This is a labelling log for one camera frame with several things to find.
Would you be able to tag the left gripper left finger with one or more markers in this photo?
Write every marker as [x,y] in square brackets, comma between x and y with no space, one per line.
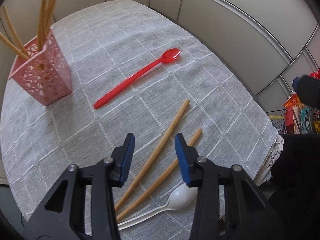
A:
[80,204]

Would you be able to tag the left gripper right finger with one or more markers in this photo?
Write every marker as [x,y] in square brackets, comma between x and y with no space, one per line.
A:
[229,205]

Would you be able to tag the bamboo chopstick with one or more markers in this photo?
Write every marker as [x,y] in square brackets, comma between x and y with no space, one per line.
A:
[40,25]
[14,32]
[7,42]
[153,156]
[48,15]
[147,193]

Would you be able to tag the red plastic spoon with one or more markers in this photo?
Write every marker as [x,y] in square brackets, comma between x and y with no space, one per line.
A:
[168,56]

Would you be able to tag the snack packages in basket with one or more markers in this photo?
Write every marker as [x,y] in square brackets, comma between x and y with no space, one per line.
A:
[296,117]

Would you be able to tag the white plastic spoon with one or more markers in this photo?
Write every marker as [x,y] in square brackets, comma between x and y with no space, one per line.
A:
[180,198]

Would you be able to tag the pink perforated utensil holder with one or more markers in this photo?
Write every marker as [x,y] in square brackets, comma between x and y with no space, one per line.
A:
[46,76]

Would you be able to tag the grey checked tablecloth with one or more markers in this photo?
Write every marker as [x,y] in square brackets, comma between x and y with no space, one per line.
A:
[105,44]

